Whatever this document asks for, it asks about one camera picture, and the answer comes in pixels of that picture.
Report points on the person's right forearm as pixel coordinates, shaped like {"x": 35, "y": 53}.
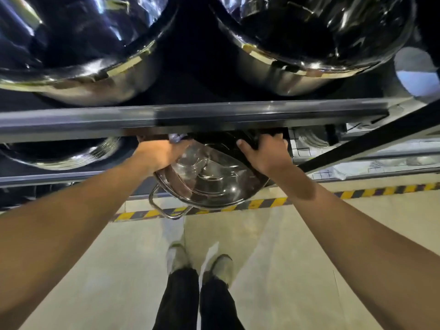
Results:
{"x": 371, "y": 244}

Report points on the black metal shelving rack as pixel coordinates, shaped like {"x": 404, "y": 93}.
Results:
{"x": 206, "y": 116}

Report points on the row of steel bowls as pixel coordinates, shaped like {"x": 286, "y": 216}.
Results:
{"x": 275, "y": 79}

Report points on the person's left hand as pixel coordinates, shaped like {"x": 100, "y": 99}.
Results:
{"x": 158, "y": 154}

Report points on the person's right hand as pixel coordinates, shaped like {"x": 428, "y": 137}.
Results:
{"x": 271, "y": 154}

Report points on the person's white right shoe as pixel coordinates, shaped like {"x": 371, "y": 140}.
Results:
{"x": 220, "y": 269}

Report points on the beige tiled floor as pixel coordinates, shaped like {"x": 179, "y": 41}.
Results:
{"x": 275, "y": 271}

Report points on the steel pot with glass lid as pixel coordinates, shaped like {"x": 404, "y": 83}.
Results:
{"x": 213, "y": 182}

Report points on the person's left forearm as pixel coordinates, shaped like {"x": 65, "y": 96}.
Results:
{"x": 68, "y": 230}

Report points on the person's white shoe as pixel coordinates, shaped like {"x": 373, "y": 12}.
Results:
{"x": 220, "y": 269}
{"x": 177, "y": 257}

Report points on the person's white left shoe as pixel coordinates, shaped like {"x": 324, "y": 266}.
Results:
{"x": 177, "y": 257}

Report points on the person's black trousers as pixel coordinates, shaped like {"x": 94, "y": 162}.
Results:
{"x": 182, "y": 302}

